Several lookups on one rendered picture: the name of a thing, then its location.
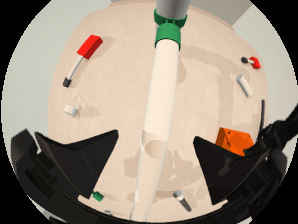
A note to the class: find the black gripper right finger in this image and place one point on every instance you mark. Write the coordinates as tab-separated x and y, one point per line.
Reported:
224	170

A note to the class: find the green cup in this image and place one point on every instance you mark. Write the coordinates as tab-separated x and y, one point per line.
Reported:
168	28

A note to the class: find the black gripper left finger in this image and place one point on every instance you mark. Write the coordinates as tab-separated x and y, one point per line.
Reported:
81	162

